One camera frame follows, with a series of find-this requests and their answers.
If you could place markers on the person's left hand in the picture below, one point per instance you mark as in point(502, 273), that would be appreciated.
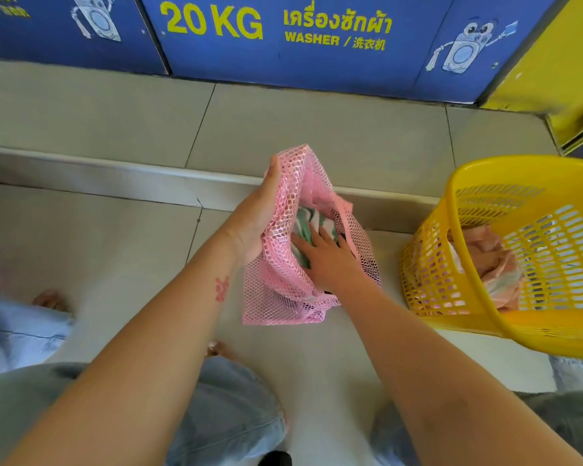
point(250, 215)

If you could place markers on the person's right hand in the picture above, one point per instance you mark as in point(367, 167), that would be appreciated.
point(331, 266)

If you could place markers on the person's left thumb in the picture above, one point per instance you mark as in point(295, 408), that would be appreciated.
point(273, 175)

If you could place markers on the person's right thumb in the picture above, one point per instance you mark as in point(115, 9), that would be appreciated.
point(300, 245)

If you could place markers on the person's right middle finger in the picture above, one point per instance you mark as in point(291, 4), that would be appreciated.
point(328, 235)

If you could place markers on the pink mesh laundry bag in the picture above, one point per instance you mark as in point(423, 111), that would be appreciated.
point(277, 286)

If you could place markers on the person's left forearm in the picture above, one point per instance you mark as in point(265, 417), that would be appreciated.
point(141, 354)

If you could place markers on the person's right forearm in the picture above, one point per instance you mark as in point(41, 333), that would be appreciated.
point(432, 383)

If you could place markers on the green and white cloth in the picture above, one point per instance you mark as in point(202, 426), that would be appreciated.
point(305, 219)

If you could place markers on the blue washer panel with lettering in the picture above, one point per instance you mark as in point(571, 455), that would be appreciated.
point(296, 53)

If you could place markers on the bare foot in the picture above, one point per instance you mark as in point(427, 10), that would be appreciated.
point(51, 300)
point(218, 349)

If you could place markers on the peach pink clothes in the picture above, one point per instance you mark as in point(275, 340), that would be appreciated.
point(490, 266)

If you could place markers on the light blue jeans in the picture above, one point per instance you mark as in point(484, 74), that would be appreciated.
point(228, 412)

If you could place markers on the black object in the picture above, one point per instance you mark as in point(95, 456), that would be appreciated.
point(276, 459)

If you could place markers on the yellow plastic laundry basket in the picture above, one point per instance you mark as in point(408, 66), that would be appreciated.
point(558, 266)

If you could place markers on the yellow machine panel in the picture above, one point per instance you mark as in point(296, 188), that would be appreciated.
point(558, 67)

